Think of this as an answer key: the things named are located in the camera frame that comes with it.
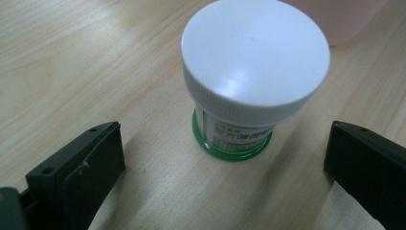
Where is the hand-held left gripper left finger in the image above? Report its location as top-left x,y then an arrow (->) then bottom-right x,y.
19,121 -> 126,230

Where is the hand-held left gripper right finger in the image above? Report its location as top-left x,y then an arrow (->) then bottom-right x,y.
323,120 -> 406,230

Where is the white-lidded green-based medicine jar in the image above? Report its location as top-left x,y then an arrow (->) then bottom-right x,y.
180,0 -> 331,163

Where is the pale pink container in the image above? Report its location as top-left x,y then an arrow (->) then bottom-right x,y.
281,0 -> 390,47

